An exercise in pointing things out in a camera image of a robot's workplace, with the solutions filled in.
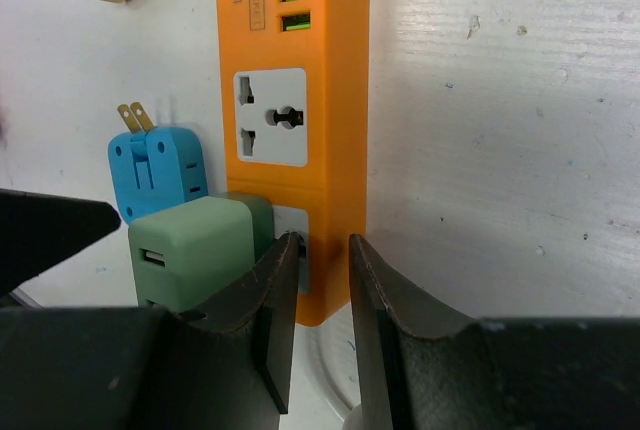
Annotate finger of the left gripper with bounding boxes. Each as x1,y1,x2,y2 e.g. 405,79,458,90
1,189,121,295

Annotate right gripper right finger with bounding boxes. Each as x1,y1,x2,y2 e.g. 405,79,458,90
349,234,639,429

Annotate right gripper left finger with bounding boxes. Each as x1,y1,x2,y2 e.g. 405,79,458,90
1,233,300,429

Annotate green USB charger plug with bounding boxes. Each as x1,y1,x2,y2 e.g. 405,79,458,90
128,192,274,313

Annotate blue plug adapter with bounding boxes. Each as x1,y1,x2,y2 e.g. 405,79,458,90
107,102,209,224

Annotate orange USB charger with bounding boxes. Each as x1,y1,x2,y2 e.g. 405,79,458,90
216,0,370,326

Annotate white charger cable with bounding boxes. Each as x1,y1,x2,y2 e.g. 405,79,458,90
292,309,364,430

